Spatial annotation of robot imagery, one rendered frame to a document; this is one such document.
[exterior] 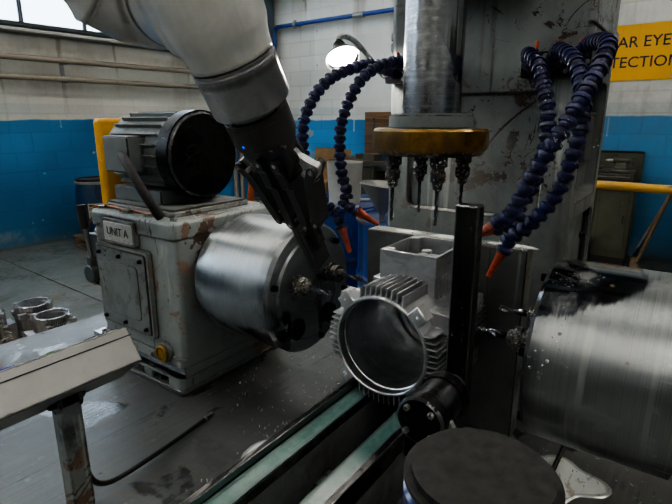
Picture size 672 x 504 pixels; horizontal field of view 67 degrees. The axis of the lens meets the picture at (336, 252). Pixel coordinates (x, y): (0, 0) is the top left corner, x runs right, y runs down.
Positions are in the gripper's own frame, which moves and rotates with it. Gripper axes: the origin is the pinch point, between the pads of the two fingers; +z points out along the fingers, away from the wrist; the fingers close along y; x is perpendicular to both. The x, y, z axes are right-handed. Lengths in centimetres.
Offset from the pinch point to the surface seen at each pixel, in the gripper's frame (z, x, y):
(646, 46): 194, -493, 14
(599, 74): -10.5, -24.6, -30.2
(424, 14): -17.4, -31.0, -6.4
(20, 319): 106, -4, 247
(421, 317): 13.3, -1.9, -12.7
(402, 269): 14.1, -10.8, -5.3
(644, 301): 9.3, -8.6, -38.5
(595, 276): 9.7, -11.7, -32.8
